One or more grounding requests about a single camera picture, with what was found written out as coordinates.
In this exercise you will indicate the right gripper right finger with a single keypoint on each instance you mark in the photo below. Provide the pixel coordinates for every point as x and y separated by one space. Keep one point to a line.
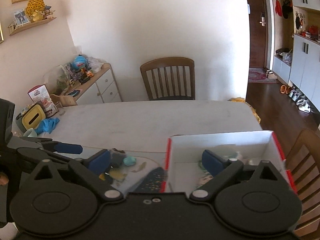
223 172

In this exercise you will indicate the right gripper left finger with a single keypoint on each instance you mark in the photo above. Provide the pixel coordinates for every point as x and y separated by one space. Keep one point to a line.
87 171

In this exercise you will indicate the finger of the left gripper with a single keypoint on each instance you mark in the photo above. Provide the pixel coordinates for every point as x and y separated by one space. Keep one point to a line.
61 147

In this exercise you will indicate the teal round plush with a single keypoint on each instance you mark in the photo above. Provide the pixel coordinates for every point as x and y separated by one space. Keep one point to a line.
129 161

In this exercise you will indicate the red cardboard box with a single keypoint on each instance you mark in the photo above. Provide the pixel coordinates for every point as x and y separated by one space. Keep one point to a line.
184 153

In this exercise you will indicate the cream yellow plush tube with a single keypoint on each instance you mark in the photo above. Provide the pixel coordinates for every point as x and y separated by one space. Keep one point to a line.
114 175

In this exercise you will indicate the bag of dark items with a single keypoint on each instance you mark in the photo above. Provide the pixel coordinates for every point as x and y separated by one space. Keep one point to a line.
117 157

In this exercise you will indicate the blue rubber glove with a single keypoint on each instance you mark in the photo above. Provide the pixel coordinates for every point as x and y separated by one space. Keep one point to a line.
47 125

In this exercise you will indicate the mint green mug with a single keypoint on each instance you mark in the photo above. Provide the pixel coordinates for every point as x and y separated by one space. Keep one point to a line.
30 133

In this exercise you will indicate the clear drinking glass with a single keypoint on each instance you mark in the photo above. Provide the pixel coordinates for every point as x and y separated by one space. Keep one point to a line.
60 109

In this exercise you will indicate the yellow tissue box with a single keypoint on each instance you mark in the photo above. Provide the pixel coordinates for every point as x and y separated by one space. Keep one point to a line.
32 116

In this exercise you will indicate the light wooden child chair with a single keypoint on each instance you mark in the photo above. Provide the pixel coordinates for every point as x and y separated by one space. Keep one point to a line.
65 100

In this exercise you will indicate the red white snack bag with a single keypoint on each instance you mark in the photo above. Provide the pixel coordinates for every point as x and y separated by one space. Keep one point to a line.
39 94

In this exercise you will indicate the white wooden sideboard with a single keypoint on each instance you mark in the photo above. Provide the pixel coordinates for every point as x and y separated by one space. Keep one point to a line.
101 88

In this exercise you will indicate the brown wooden near chair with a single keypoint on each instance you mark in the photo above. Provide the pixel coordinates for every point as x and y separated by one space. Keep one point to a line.
302 162

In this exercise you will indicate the brown wooden chair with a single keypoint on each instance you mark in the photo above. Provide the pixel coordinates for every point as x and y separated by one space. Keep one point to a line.
169 78
302 162

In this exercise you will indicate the blue globe ball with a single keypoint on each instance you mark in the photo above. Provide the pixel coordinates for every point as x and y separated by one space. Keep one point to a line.
79 62

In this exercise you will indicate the red patterned door mat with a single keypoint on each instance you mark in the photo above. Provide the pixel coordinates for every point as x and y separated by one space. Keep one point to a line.
260 75

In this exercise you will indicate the white sneakers on floor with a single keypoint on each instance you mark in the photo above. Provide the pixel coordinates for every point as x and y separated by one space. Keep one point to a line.
303 105

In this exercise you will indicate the brown wooden far chair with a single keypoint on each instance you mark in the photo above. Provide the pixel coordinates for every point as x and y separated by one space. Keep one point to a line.
169 78

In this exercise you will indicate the yellow flower ornament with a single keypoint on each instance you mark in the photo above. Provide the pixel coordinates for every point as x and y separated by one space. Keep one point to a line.
35 10

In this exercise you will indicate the dark brown entrance door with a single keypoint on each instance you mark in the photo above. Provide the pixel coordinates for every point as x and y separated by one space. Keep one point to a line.
258 38

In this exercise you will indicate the wooden wall shelf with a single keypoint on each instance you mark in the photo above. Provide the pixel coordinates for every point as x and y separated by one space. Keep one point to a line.
14 28

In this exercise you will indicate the small photo frame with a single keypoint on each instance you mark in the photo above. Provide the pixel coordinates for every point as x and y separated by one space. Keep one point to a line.
21 18

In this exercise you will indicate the white wall cabinet unit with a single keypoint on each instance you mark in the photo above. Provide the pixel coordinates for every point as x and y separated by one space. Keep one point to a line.
296 48

